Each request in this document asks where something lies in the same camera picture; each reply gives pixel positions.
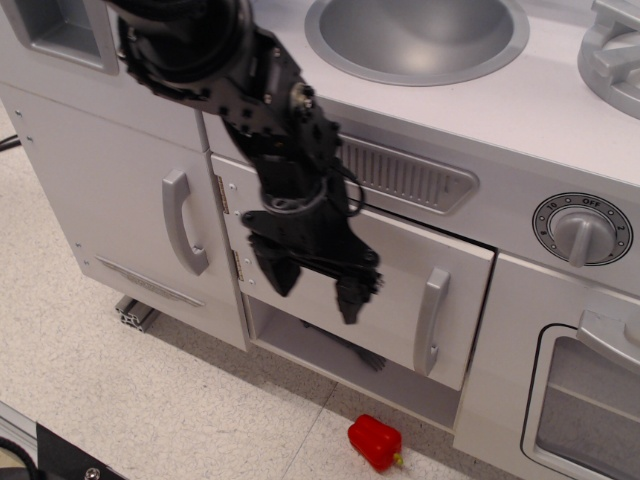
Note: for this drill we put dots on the grey cabinet door handle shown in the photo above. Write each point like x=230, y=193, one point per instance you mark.
x=425, y=350

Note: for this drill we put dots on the grey vent grille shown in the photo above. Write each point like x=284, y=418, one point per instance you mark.
x=421, y=181

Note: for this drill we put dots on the red toy bell pepper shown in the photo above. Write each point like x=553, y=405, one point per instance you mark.
x=379, y=444

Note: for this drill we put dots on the grey stove burner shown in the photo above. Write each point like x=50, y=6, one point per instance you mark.
x=608, y=58

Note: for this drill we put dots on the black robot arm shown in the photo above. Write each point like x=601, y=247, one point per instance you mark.
x=211, y=56

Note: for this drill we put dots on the aluminium extrusion bar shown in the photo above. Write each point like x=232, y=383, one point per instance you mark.
x=135, y=314

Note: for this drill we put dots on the white fridge door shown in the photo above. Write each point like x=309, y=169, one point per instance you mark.
x=103, y=182

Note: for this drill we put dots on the white toy kitchen unit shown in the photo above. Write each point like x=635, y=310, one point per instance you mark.
x=177, y=403

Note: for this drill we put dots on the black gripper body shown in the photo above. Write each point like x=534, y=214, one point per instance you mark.
x=317, y=236

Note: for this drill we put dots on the white cabinet door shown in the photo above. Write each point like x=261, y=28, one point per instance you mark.
x=386, y=324

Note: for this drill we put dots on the white oven door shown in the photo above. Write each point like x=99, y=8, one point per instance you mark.
x=538, y=403

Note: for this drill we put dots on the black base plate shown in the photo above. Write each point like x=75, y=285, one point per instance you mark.
x=31, y=451

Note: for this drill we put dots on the grey fridge door handle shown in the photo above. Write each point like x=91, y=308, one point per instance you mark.
x=175, y=191

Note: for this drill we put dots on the silver fridge emblem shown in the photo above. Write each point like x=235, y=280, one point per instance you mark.
x=150, y=284

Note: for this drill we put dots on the grey oven door handle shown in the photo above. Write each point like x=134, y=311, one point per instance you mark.
x=606, y=336

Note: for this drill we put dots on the grey timer knob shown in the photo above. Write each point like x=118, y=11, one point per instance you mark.
x=582, y=229

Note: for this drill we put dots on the silver sink bowl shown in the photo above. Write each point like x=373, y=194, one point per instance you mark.
x=417, y=43

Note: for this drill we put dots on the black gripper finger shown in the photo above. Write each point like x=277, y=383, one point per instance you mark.
x=351, y=296
x=280, y=270

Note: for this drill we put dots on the grey toy fork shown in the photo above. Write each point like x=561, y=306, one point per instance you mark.
x=372, y=360

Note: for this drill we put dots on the brass door hinge upper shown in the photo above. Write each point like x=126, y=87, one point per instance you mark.
x=223, y=197

